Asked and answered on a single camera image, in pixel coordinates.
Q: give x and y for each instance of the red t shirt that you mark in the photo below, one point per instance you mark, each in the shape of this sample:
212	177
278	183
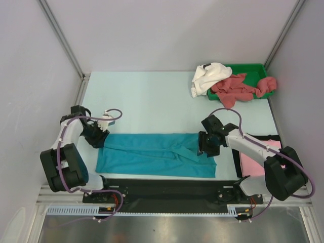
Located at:
233	89

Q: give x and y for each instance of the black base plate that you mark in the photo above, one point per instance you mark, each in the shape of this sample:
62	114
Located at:
174	194

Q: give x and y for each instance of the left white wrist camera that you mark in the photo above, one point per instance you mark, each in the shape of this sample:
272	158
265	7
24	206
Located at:
106	121

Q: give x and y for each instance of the aluminium corner post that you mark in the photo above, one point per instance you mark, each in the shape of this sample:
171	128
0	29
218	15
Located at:
54	24
284	32

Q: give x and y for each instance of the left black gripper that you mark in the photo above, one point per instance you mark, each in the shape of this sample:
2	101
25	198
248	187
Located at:
98	141

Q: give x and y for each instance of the folded pink t shirt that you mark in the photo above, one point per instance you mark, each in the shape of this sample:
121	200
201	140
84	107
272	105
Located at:
253	156

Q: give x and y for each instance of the green plastic bin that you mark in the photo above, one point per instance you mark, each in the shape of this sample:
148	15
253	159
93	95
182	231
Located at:
254	73

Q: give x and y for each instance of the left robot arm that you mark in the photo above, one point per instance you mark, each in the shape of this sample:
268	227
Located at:
62	163

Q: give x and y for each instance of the left aluminium corner post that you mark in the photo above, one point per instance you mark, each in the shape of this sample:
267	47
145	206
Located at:
54	24

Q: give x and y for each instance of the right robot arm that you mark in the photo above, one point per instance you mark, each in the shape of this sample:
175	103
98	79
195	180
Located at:
283	172

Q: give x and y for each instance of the teal t shirt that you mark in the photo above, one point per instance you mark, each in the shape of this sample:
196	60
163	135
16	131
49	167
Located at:
172	155

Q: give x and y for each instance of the right aluminium corner post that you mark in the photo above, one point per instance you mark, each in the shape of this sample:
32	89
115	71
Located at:
284	32

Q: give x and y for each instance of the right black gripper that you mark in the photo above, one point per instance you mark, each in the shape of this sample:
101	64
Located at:
211	152

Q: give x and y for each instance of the black tray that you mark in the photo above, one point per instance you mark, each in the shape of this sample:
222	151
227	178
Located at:
235	159

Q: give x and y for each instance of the slotted cable duct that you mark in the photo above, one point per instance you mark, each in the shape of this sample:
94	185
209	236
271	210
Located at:
103	211

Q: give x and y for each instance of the white t shirt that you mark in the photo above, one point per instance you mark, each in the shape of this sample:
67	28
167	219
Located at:
208	75

